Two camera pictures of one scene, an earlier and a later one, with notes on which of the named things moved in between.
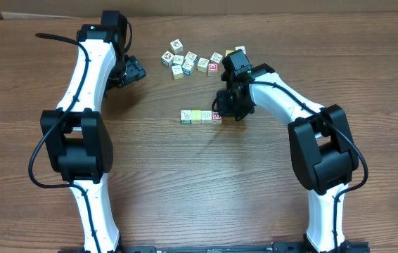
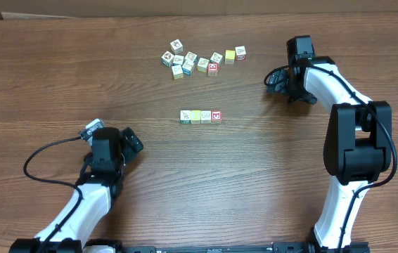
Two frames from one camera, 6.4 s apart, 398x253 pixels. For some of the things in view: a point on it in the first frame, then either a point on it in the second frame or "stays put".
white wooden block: [206, 117] stays put
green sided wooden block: [185, 117] stays put
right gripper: [227, 110] → [278, 84]
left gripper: [135, 69] → [129, 147]
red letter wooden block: [216, 119] stays put
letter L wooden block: [196, 116] stays put
